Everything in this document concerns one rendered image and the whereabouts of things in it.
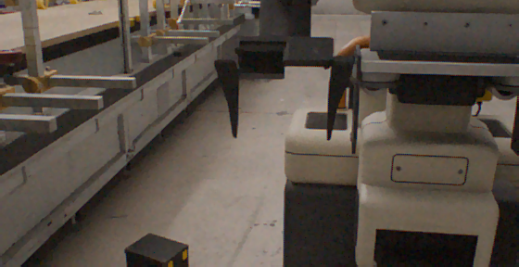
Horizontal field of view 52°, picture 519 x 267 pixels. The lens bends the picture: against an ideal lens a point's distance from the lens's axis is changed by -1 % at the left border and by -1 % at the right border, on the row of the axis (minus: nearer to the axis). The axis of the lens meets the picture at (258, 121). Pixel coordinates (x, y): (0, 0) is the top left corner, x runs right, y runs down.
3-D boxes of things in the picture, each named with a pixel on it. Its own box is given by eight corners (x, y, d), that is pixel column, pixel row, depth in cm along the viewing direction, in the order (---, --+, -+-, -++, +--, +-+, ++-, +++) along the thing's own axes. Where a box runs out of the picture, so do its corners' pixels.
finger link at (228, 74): (282, 132, 52) (284, 41, 54) (208, 129, 52) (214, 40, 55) (283, 144, 59) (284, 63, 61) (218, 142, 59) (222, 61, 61)
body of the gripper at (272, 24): (334, 54, 54) (335, -13, 55) (233, 52, 54) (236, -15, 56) (329, 74, 60) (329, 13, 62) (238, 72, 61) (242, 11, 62)
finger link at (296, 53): (354, 133, 52) (354, 42, 54) (280, 132, 52) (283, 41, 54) (347, 146, 58) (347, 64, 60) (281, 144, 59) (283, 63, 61)
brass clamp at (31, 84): (61, 84, 175) (59, 69, 173) (40, 95, 162) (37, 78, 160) (44, 84, 176) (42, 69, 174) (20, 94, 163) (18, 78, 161)
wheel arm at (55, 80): (136, 89, 168) (135, 76, 167) (132, 92, 165) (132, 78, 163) (10, 85, 174) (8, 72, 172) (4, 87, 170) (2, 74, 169)
